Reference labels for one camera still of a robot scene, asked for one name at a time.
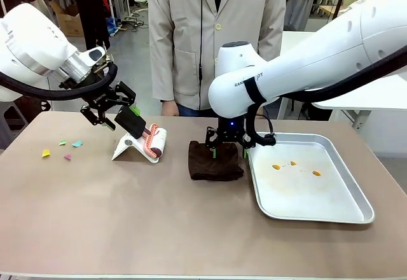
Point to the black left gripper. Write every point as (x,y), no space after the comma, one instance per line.
(99,99)

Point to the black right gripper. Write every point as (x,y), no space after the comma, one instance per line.
(231,130)

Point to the brown terry towel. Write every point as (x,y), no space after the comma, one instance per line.
(216,167)

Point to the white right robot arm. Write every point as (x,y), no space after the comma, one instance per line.
(318,60)

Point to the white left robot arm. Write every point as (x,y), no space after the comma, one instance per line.
(30,44)

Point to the person's right hand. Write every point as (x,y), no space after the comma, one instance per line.
(170,108)

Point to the white lint roller stand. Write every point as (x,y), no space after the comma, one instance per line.
(127,148)

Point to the cyan paper scrap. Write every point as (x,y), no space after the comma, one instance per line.
(77,144)

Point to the green paper scrap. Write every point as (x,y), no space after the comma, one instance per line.
(62,142)

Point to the pink paper scrap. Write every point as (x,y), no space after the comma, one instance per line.
(67,157)

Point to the yellow paper scrap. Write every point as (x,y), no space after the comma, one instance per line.
(46,153)

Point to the silver metal tray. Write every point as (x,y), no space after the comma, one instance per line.
(305,194)

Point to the black stool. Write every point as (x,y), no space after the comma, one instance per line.
(19,117)

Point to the brown cardboard box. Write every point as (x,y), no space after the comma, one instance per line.
(71,22)

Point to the person in dark red clothes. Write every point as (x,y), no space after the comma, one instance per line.
(92,9)

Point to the person in beige jacket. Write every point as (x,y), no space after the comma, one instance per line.
(187,38)

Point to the person in grey clothes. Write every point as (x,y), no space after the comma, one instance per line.
(300,3)

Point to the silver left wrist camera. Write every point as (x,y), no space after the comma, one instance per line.
(93,55)

